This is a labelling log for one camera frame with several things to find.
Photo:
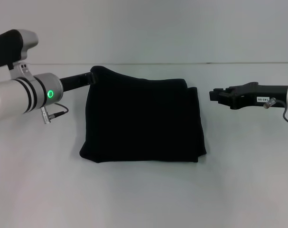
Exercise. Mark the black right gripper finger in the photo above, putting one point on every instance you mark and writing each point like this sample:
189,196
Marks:
220,90
219,97

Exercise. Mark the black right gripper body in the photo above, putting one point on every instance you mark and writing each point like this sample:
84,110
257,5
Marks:
257,96

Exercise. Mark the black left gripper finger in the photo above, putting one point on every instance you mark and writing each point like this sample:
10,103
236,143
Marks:
94,77

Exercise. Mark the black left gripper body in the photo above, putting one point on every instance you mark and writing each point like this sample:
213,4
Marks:
75,82

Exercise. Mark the black shirt with FREE print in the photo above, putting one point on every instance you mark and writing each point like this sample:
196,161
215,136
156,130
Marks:
143,118

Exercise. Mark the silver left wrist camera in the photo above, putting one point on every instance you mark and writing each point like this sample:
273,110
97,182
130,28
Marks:
11,50

